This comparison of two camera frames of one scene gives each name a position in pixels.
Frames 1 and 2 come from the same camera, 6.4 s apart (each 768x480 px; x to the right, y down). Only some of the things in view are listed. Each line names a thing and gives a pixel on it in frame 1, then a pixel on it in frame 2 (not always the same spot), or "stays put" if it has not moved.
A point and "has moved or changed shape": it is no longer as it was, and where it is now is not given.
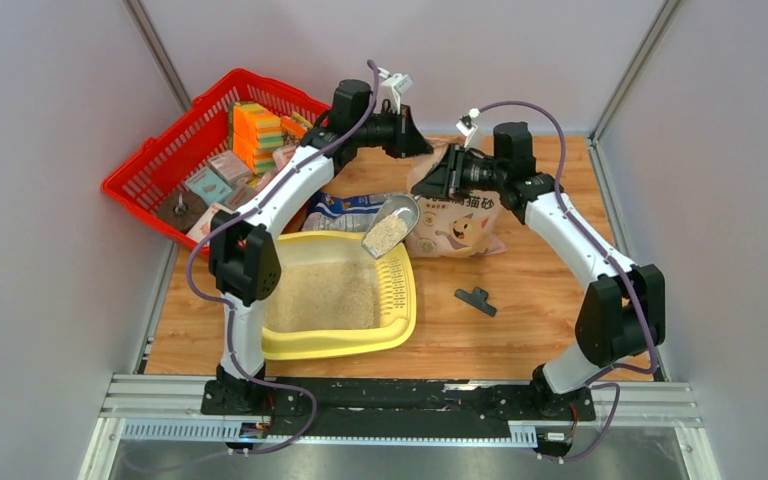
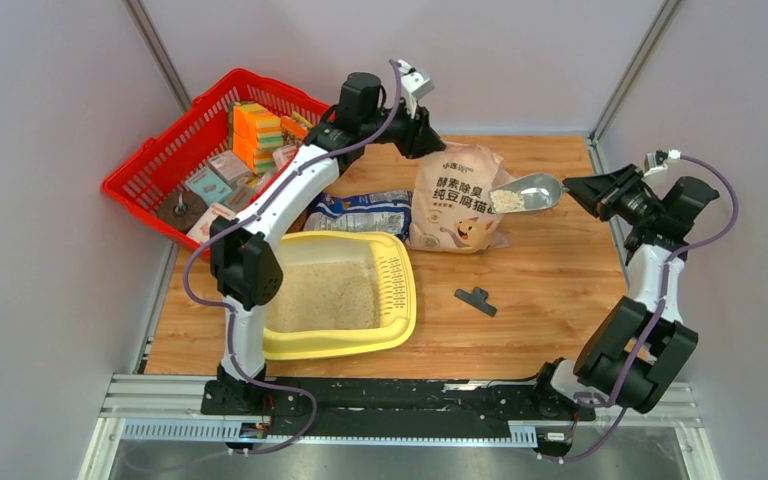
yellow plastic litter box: (336, 299) stays put
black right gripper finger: (444, 177) → (593, 190)
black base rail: (302, 406) stays put
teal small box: (209, 186) stays put
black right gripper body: (479, 173) → (630, 204)
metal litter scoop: (392, 222) has moved or changed shape
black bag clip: (477, 298) stays put
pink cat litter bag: (454, 225) stays put
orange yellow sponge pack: (256, 134) stays put
